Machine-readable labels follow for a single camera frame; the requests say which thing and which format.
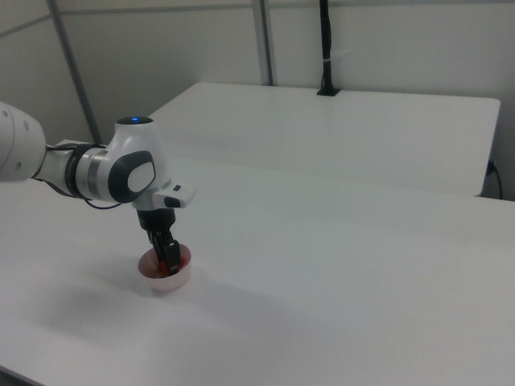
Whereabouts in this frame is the white side table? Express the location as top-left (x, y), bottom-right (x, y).
top-left (141, 81), bottom-right (501, 198)

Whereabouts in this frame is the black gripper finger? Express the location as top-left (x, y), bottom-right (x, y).
top-left (150, 230), bottom-right (167, 278)
top-left (163, 238), bottom-right (181, 277)

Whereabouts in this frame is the black power cable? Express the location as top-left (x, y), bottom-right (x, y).
top-left (486, 160), bottom-right (504, 199)

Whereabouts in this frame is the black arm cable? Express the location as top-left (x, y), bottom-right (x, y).
top-left (31, 142), bottom-right (124, 211)

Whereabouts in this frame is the red strawberry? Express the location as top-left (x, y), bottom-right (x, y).
top-left (158, 258), bottom-right (188, 277)

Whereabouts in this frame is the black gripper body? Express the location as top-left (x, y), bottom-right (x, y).
top-left (137, 207), bottom-right (177, 243)

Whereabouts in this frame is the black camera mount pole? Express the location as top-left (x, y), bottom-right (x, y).
top-left (315, 0), bottom-right (340, 97)

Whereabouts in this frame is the grey partition post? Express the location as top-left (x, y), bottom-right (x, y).
top-left (47, 0), bottom-right (101, 145)
top-left (252, 0), bottom-right (278, 86)

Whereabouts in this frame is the pink plastic bowl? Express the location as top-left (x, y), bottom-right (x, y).
top-left (137, 244), bottom-right (193, 294)

